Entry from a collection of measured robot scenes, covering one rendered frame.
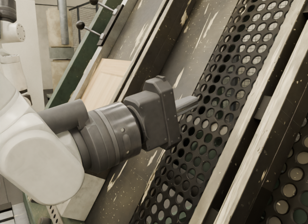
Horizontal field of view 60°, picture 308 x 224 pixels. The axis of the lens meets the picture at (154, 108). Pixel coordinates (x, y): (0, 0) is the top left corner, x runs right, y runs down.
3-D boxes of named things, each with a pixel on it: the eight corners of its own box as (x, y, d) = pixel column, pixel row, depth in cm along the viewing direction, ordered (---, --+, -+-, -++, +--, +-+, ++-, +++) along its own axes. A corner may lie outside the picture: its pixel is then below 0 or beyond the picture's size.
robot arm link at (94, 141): (121, 177, 38) (39, 218, 33) (92, 144, 46) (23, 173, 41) (108, 106, 33) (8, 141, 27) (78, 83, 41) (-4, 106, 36)
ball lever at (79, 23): (103, 43, 115) (74, 28, 114) (107, 35, 115) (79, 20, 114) (102, 40, 111) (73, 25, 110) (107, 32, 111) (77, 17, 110)
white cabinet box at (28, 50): (5, 124, 478) (-11, 2, 432) (39, 119, 509) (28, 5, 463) (8, 132, 429) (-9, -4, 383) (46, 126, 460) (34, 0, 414)
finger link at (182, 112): (189, 99, 49) (161, 110, 46) (200, 102, 46) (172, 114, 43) (190, 107, 49) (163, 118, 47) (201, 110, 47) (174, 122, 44)
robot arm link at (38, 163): (53, 217, 32) (-37, 148, 24) (36, 178, 39) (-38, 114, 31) (96, 180, 34) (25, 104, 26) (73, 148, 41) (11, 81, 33)
